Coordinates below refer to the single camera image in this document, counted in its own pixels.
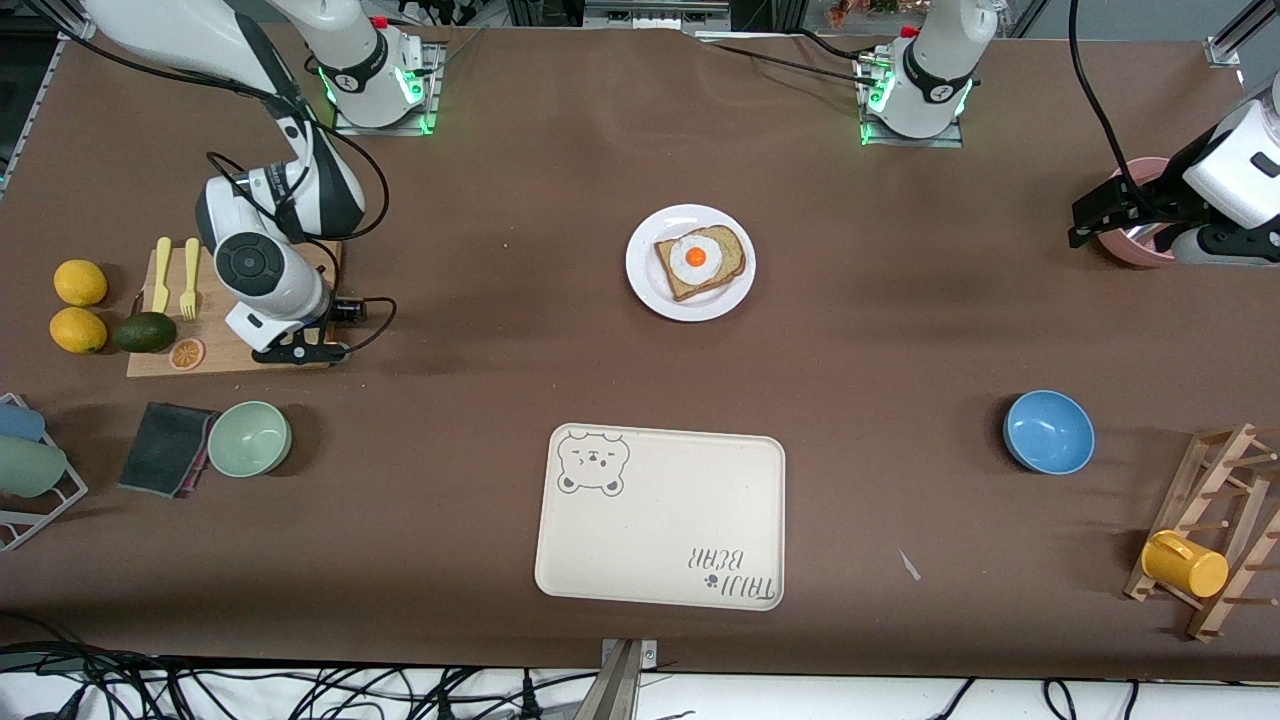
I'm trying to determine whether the black cable tangle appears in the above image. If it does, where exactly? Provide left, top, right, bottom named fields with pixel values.
left=0, top=640, right=601, bottom=720

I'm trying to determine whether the dark green avocado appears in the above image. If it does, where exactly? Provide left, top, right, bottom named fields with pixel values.
left=112, top=312, right=178, bottom=354

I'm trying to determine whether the yellow mug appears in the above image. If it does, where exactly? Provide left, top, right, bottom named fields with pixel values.
left=1141, top=530, right=1229, bottom=599

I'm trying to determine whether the bread slice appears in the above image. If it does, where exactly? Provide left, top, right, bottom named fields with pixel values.
left=654, top=224, right=748, bottom=303

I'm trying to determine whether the white round plate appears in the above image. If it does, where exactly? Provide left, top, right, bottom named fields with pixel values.
left=626, top=204, right=757, bottom=323

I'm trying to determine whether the yellow plastic fork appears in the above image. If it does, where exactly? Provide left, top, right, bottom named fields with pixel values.
left=179, top=237, right=202, bottom=322

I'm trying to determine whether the fried egg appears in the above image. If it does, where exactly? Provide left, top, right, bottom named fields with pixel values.
left=669, top=234, right=723, bottom=284

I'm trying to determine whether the aluminium profile rail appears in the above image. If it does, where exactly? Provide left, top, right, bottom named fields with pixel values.
left=1205, top=0, right=1280, bottom=67

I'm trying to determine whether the white wire rack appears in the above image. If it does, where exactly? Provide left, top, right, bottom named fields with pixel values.
left=0, top=393, right=89, bottom=551

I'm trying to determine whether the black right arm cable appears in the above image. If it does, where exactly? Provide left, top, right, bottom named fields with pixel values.
left=60, top=20, right=399, bottom=356

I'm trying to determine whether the beige bear print tray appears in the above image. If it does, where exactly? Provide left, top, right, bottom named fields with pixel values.
left=534, top=423, right=786, bottom=611

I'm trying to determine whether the yellow lemon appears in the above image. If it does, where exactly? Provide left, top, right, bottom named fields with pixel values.
left=49, top=307, right=108, bottom=355
left=54, top=260, right=108, bottom=307

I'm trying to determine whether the pink bowl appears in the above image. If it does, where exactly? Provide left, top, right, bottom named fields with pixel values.
left=1095, top=157, right=1201, bottom=268

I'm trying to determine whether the pale green cup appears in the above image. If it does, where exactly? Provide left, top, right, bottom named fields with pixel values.
left=0, top=437, right=68, bottom=498

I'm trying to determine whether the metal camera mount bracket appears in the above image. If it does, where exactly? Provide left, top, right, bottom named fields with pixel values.
left=585, top=638, right=658, bottom=720

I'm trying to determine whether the mint green bowl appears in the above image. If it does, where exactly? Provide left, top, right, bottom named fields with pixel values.
left=207, top=401, right=293, bottom=478

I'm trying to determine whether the black cable on table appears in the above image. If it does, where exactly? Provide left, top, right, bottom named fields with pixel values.
left=700, top=38, right=883, bottom=87

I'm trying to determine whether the dark grey folded cloth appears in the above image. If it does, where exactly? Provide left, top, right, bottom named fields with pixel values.
left=117, top=402, right=218, bottom=499

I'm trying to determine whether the metal frame structure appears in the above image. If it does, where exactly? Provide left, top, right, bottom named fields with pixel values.
left=505, top=0, right=801, bottom=33

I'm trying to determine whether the wooden cutting board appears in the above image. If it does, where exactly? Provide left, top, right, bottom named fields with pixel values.
left=127, top=238, right=343, bottom=379

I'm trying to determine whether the blue bowl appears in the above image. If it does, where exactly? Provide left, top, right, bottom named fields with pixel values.
left=1003, top=390, right=1096, bottom=475

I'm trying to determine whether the wooden peg rack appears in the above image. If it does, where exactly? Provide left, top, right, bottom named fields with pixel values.
left=1123, top=423, right=1280, bottom=641

